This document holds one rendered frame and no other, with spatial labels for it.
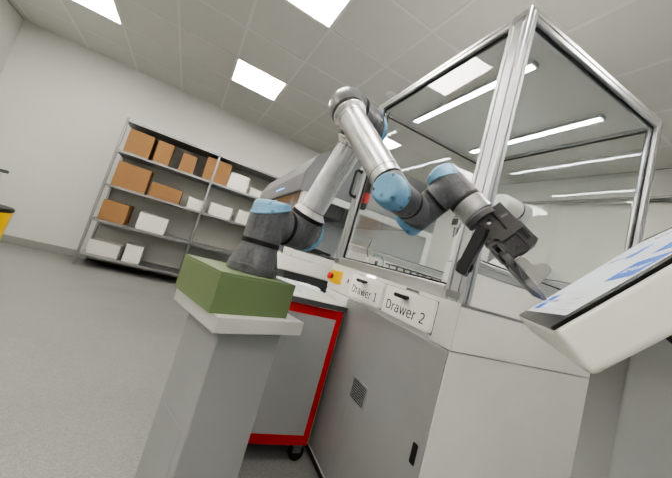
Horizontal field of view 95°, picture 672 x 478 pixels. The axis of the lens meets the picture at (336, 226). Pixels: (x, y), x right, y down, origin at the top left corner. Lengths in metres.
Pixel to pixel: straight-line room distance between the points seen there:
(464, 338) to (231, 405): 0.70
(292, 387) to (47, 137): 4.91
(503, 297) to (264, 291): 0.77
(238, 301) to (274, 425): 0.93
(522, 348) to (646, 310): 0.94
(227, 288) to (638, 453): 0.76
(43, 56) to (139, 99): 1.13
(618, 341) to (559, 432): 1.24
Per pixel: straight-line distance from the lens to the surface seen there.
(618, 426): 0.59
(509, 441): 1.40
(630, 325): 0.39
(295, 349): 1.55
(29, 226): 5.71
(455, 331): 1.06
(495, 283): 1.15
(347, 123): 0.85
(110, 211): 5.04
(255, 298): 0.87
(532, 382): 1.40
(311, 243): 1.04
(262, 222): 0.92
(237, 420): 1.04
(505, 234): 0.74
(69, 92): 5.82
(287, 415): 1.68
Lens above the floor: 0.97
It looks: 6 degrees up
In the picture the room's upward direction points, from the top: 16 degrees clockwise
